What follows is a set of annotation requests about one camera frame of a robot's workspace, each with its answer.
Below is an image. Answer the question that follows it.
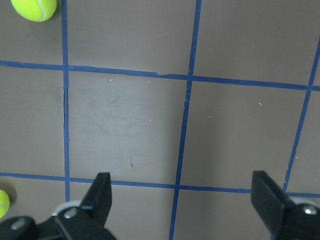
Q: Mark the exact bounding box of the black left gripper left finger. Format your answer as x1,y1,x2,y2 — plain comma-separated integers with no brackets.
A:
54,172,112,240

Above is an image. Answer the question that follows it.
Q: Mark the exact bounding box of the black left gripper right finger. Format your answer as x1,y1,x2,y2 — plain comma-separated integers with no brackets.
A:
250,170,320,240

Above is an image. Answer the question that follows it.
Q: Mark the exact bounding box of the yellow tennis ball front left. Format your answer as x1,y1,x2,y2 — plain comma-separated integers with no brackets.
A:
0,189,10,218

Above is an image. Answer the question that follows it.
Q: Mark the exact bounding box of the yellow tennis ball near gripper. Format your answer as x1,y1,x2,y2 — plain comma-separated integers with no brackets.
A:
11,0,57,22

